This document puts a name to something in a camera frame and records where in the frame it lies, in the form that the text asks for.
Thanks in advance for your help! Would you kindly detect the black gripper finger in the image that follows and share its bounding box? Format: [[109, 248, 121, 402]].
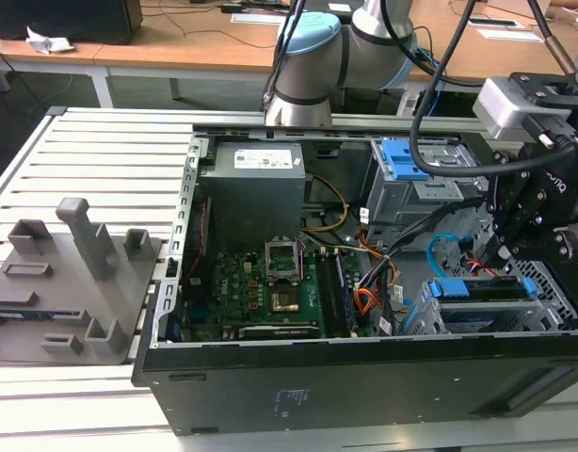
[[494, 206, 578, 267], [481, 153, 525, 267]]

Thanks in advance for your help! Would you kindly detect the black orange disk power wire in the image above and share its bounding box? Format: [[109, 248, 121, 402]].
[[460, 253, 502, 283]]

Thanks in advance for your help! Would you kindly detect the hard disk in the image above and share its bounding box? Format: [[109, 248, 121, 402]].
[[427, 276, 538, 302]]

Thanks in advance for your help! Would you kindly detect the grey metal disk bay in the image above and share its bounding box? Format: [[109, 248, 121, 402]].
[[401, 277, 578, 336]]

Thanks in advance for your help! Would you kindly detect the black RAM slot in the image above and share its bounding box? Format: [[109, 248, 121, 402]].
[[316, 251, 340, 336], [333, 249, 357, 336]]

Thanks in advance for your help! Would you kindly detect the long black expansion slot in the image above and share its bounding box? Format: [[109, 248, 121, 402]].
[[236, 321, 321, 340]]

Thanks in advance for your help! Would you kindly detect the grey metal drive cage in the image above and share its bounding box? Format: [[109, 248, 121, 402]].
[[366, 138, 490, 236]]

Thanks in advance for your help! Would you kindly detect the blue drive latch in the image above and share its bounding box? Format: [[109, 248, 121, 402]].
[[382, 138, 431, 181]]

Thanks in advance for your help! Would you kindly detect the wooden desk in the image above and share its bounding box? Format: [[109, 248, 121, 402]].
[[401, 8, 578, 90], [0, 8, 290, 109]]

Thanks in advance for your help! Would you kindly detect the white paper sheet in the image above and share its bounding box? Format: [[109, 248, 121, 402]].
[[231, 12, 290, 24], [476, 27, 544, 43]]

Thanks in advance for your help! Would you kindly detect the metal socket cover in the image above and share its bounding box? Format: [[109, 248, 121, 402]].
[[265, 237, 302, 283]]

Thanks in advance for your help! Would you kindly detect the CPU socket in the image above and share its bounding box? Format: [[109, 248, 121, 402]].
[[269, 291, 302, 315]]

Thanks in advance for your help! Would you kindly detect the grey power supply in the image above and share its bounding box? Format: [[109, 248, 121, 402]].
[[199, 142, 307, 236]]

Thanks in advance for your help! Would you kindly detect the black PC case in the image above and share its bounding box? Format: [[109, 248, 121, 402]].
[[131, 122, 578, 437]]

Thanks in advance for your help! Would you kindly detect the green motherboard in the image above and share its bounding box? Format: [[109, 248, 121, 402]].
[[180, 244, 389, 340]]

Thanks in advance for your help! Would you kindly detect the grey parts rack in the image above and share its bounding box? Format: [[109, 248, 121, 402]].
[[0, 197, 166, 366]]

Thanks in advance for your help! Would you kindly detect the black box on desk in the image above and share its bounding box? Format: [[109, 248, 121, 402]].
[[0, 0, 144, 46]]

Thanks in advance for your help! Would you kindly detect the crumpled white paper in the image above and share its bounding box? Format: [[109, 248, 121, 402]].
[[25, 25, 76, 56]]

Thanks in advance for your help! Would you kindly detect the silver camera box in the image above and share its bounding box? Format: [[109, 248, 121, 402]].
[[472, 77, 544, 141]]

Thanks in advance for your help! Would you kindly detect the blue disk wire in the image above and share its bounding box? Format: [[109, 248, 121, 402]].
[[426, 233, 474, 283]]

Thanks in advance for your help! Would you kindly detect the black wire bundle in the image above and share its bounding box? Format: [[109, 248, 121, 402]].
[[357, 197, 490, 302]]

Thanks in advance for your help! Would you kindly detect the black camera mounting bracket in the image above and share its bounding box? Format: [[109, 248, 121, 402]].
[[507, 71, 578, 147]]

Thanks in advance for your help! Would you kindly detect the thick black camera cable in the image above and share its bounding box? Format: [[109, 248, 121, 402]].
[[409, 0, 492, 179]]

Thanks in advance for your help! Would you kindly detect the black cable brown end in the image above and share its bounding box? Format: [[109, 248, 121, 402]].
[[526, 0, 577, 76]]

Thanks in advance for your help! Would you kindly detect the yellow wire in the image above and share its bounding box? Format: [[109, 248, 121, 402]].
[[300, 174, 349, 233]]

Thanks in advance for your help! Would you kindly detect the orange wire bundle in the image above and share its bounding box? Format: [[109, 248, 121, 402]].
[[353, 225, 398, 326]]

